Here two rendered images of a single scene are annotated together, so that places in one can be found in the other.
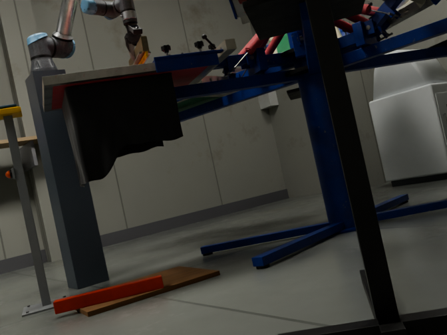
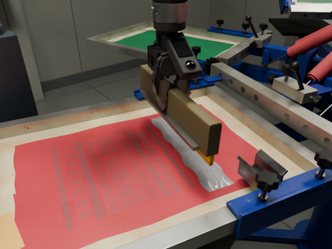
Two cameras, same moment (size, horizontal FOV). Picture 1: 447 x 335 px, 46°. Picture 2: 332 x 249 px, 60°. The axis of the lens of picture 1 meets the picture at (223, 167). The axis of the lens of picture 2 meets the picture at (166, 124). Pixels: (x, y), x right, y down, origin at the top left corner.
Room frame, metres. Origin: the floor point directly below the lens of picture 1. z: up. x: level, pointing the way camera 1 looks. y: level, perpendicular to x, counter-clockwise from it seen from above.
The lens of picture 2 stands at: (1.96, 0.37, 1.43)
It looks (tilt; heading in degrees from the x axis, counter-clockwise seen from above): 32 degrees down; 355
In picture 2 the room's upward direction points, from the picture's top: straight up
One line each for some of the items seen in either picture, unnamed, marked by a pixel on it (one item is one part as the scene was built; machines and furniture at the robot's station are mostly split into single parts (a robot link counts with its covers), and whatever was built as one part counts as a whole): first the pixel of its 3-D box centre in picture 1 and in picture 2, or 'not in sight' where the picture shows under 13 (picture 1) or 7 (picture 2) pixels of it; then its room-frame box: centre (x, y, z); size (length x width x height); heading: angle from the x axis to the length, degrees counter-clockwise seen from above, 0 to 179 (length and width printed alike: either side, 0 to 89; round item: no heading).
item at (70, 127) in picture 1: (75, 141); not in sight; (2.46, 0.66, 0.74); 0.45 x 0.03 x 0.43; 20
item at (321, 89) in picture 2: (228, 61); (303, 98); (2.75, -0.15, 1.02); 0.17 x 0.06 x 0.05; 110
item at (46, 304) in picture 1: (26, 207); not in sight; (2.49, 0.96, 0.48); 0.22 x 0.22 x 0.96; 20
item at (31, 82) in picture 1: (66, 179); (27, 178); (2.92, 0.87, 0.60); 0.18 x 0.18 x 1.20; 34
